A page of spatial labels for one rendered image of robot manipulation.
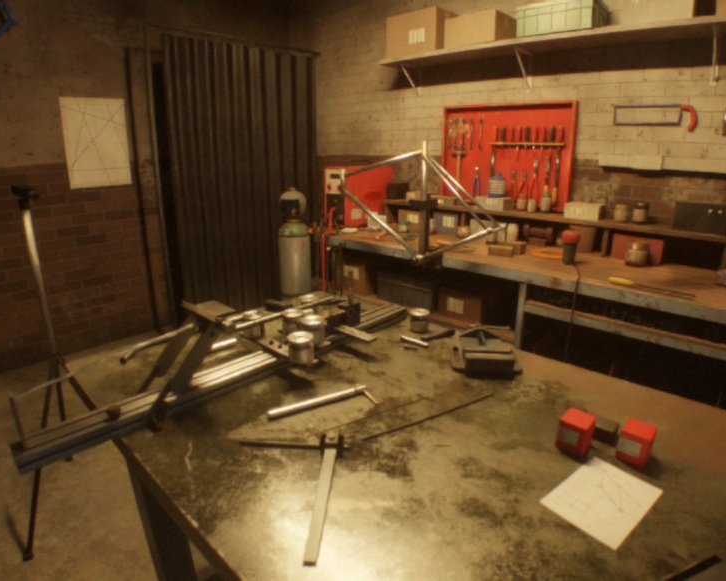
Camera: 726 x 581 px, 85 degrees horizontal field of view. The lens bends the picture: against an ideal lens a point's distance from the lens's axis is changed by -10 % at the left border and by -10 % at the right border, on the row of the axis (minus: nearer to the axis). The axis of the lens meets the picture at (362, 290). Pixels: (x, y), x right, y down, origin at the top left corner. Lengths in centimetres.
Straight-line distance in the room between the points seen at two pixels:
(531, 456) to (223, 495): 45
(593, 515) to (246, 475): 47
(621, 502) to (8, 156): 338
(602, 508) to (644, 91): 234
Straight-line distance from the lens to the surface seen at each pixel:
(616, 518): 67
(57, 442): 79
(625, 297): 197
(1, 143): 341
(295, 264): 281
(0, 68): 346
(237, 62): 358
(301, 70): 393
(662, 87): 273
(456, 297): 236
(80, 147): 349
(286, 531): 59
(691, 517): 72
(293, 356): 86
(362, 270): 270
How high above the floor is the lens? 131
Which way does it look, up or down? 17 degrees down
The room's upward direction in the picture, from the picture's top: straight up
